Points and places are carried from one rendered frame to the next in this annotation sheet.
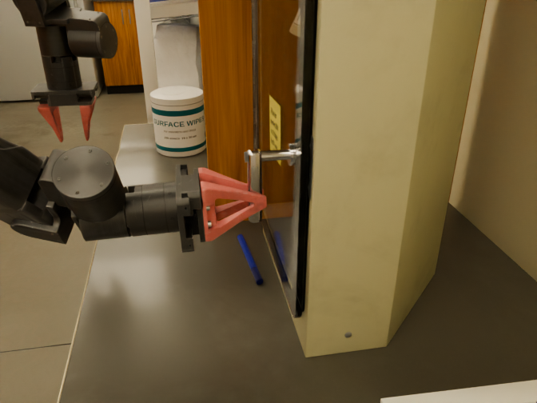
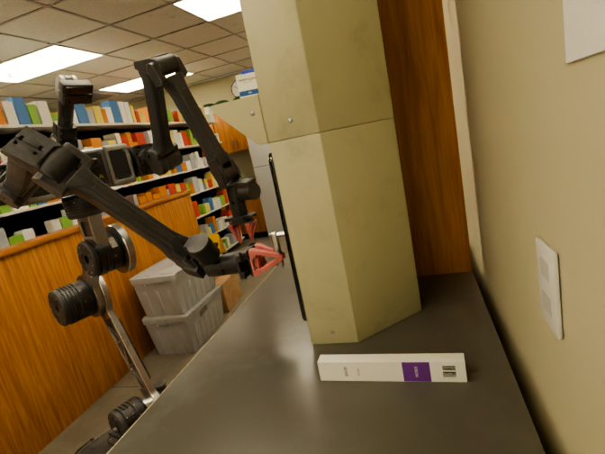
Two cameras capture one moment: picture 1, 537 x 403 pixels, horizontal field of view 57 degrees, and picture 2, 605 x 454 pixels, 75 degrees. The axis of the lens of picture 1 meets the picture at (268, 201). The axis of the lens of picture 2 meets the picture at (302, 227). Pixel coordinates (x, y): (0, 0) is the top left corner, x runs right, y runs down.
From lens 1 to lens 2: 0.54 m
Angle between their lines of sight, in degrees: 30
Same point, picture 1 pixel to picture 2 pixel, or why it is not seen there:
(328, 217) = (302, 261)
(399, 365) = (358, 350)
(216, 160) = not seen: hidden behind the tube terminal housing
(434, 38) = (330, 171)
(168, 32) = not seen: hidden behind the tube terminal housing
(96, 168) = (202, 240)
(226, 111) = not seen: hidden behind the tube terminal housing
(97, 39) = (247, 191)
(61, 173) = (190, 243)
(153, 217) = (231, 264)
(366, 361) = (341, 348)
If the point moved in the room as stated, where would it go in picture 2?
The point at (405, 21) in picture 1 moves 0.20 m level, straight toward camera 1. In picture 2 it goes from (311, 167) to (239, 187)
